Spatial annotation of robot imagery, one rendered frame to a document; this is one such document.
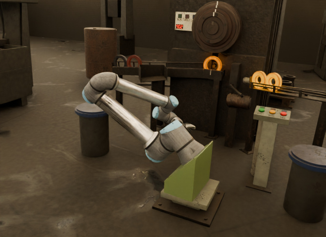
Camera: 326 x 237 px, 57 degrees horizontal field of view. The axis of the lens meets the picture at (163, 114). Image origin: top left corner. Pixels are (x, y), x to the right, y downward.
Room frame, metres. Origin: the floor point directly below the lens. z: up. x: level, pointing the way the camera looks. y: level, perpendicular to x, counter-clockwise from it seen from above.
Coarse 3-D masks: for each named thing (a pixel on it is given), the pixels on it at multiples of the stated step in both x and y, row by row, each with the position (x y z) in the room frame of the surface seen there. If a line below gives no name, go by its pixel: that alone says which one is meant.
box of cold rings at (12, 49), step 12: (0, 48) 3.80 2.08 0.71; (12, 48) 3.91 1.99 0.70; (24, 48) 3.78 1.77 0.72; (0, 60) 3.44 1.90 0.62; (12, 60) 3.59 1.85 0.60; (24, 60) 3.76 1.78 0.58; (0, 72) 3.41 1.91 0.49; (12, 72) 3.56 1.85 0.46; (24, 72) 3.74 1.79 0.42; (0, 84) 3.39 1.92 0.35; (12, 84) 3.55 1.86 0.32; (24, 84) 3.72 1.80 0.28; (0, 96) 3.37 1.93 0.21; (12, 96) 3.52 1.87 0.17; (24, 96) 3.71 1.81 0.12
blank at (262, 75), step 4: (256, 72) 2.64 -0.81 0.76; (260, 72) 2.60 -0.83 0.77; (252, 76) 2.67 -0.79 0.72; (256, 76) 2.63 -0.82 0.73; (260, 76) 2.59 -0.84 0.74; (264, 76) 2.56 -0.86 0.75; (252, 80) 2.66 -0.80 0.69; (256, 80) 2.64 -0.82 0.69; (264, 80) 2.55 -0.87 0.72; (256, 84) 2.62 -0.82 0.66
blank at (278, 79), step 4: (268, 76) 2.51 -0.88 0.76; (272, 76) 2.48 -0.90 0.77; (276, 76) 2.45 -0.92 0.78; (280, 76) 2.45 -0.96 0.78; (268, 80) 2.51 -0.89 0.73; (276, 80) 2.44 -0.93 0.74; (280, 80) 2.42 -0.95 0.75; (268, 84) 2.50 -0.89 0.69; (276, 84) 2.44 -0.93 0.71; (280, 84) 2.42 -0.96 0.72; (268, 88) 2.50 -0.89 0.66
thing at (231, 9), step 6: (204, 6) 3.00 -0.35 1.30; (228, 6) 2.90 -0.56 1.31; (198, 12) 3.02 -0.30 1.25; (234, 12) 2.88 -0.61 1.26; (192, 24) 3.05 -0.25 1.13; (192, 30) 3.04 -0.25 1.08; (234, 36) 2.87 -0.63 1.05; (198, 42) 3.01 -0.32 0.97; (234, 42) 2.87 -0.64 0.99; (204, 48) 2.99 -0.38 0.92; (222, 48) 2.91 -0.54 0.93; (228, 48) 2.89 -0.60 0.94
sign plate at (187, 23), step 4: (176, 12) 3.26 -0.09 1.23; (180, 12) 3.24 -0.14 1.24; (184, 12) 3.23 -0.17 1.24; (188, 12) 3.21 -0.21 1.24; (176, 16) 3.26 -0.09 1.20; (184, 16) 3.22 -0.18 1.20; (192, 16) 3.19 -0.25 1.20; (176, 20) 3.26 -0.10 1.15; (180, 20) 3.24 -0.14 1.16; (184, 20) 3.22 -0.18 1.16; (188, 20) 3.21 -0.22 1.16; (192, 20) 3.19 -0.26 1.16; (176, 24) 3.26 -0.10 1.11; (180, 24) 3.24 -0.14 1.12; (184, 24) 3.22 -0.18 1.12; (188, 24) 3.20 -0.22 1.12; (176, 28) 3.26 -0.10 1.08; (180, 28) 3.24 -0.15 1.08; (184, 28) 3.22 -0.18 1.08; (188, 28) 3.20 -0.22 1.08
